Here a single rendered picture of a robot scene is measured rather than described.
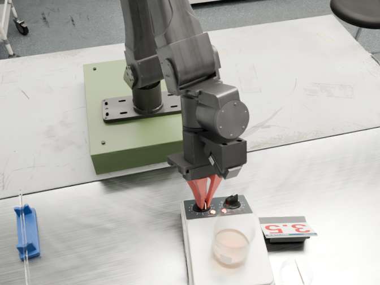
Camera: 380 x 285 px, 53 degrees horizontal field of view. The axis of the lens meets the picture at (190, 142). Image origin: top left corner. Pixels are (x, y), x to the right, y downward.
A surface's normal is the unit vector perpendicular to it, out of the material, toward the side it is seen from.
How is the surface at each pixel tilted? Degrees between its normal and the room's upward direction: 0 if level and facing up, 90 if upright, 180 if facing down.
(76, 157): 0
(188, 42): 52
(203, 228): 0
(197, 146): 62
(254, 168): 0
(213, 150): 79
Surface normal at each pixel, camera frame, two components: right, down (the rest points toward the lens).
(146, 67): 0.52, 0.49
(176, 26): 0.43, 0.09
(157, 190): 0.00, -0.66
